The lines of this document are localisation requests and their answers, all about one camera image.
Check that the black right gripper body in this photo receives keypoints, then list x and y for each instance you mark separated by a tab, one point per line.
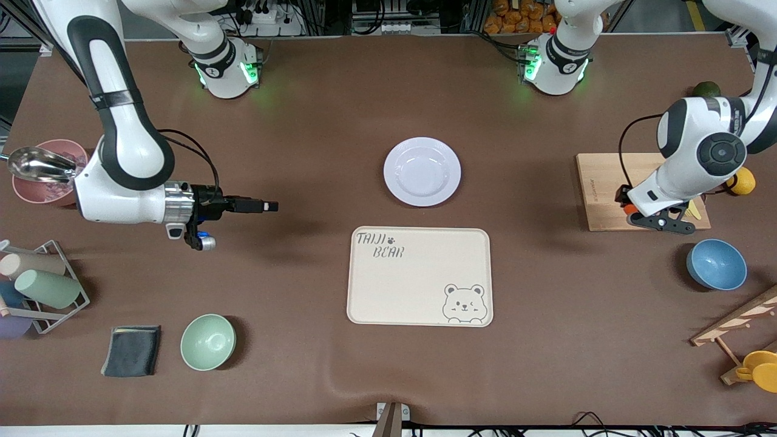
208	203

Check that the orange fruit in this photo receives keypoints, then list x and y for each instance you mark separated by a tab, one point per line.
631	210

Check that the white round plate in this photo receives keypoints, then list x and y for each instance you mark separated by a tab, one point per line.
422	172

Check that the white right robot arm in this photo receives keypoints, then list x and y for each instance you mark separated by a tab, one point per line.
127	145

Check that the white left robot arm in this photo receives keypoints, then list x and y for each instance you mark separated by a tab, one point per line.
698	152

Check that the wooden cutting board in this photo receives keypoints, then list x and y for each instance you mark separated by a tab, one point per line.
601	194

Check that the blue bowl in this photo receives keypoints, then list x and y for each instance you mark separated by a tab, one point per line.
717	265

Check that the yellow lemon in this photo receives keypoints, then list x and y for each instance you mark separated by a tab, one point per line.
745	181

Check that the brown table mat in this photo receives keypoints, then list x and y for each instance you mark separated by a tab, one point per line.
303	121

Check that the wooden drying rack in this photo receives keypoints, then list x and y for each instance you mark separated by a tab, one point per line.
737	318

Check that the light green bowl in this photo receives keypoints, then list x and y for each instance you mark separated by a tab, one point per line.
207	342

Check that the green avocado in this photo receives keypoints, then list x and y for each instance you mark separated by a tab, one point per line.
706	90

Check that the dark grey folded cloth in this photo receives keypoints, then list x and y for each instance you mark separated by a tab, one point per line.
131	351

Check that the cream bear print tray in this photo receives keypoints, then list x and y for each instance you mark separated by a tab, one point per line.
419	279

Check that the pink bowl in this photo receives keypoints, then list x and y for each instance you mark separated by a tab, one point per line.
36	191

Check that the silver metal ladle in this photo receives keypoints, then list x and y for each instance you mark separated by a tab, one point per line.
36	165

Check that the yellow mug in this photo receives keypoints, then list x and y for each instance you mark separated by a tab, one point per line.
763	370

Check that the light green cup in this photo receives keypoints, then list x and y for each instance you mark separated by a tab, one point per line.
48	288

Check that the white power strip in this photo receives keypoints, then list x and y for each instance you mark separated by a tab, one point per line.
270	21

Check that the beige cup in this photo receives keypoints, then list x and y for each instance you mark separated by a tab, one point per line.
36	264

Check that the blue cup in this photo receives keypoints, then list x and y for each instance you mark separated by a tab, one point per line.
9	294

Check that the purple cup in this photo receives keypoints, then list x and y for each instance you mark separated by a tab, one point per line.
13	328

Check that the bag of orange fruits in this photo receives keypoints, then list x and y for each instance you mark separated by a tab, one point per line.
519	18

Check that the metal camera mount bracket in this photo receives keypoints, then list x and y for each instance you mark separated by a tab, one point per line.
391	419

